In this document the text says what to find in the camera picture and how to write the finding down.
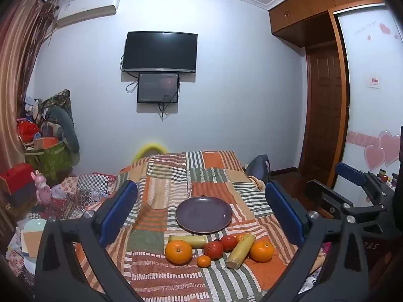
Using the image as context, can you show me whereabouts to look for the yellow hoop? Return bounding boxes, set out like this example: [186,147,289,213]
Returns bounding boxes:
[132,142,169,164]

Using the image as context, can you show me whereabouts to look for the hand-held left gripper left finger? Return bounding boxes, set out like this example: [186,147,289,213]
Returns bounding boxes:
[34,180,148,302]

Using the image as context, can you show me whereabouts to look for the large red tomato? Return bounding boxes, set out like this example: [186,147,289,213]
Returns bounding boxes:
[204,241,224,260]

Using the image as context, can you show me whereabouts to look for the purple round plate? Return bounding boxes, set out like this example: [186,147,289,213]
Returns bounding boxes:
[176,196,233,235]

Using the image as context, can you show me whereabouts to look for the blue-grey bag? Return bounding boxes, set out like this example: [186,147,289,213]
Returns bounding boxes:
[246,155,271,180]

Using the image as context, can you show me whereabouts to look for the small black wall monitor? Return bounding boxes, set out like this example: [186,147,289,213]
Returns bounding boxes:
[137,73,180,104]

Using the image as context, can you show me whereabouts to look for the striped brown curtain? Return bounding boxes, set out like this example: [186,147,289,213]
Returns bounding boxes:
[0,0,59,170]

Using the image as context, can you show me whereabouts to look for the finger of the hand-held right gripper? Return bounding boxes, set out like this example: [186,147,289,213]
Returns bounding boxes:
[334,162,395,197]
[306,179,356,216]

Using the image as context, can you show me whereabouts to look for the small red tomato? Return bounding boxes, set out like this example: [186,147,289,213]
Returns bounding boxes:
[220,235,238,253]

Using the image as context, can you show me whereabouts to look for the pink unicorn toy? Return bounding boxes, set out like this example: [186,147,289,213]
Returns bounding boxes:
[30,170,52,209]

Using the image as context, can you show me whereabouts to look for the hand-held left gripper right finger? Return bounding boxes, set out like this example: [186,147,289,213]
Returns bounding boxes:
[261,180,378,302]

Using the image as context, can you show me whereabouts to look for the black wall television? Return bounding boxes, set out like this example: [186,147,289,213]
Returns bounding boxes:
[122,31,198,73]

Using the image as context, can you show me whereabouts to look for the long yellow-green squash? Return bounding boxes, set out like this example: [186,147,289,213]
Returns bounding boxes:
[225,233,256,270]

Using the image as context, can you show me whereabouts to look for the striped patchwork bedspread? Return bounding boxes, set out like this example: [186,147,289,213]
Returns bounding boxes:
[72,150,331,302]

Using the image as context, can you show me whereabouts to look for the red bag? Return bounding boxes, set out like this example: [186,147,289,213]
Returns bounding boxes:
[17,121,41,145]

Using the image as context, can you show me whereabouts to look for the grey plush pillow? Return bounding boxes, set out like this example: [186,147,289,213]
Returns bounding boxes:
[42,105,81,152]

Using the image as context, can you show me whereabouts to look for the red box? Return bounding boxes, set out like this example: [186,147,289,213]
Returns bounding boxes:
[0,164,35,196]

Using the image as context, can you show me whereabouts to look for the white air conditioner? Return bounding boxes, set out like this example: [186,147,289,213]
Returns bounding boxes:
[56,0,122,27]

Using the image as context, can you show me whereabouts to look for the brown wooden door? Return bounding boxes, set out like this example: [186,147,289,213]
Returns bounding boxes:
[297,42,344,180]

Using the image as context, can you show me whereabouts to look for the wooden overhead cabinets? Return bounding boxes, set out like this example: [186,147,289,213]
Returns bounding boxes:
[268,0,389,48]

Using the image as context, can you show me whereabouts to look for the short yellow-green squash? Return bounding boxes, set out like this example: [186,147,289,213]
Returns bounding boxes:
[168,235,209,248]

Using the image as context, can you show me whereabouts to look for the checkered patchwork quilt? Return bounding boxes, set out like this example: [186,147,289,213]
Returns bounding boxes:
[50,173,118,221]

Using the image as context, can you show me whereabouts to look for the green storage box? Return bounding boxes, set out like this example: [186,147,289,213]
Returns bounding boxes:
[24,138,74,183]

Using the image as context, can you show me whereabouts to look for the dark patterned cushion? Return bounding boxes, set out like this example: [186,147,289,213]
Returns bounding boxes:
[41,90,74,123]

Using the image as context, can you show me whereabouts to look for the large orange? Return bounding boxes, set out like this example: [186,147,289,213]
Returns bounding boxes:
[250,240,275,263]
[165,240,193,265]

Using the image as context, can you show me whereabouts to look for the white heart-print sliding door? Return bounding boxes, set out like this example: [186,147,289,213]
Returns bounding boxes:
[334,6,403,196]

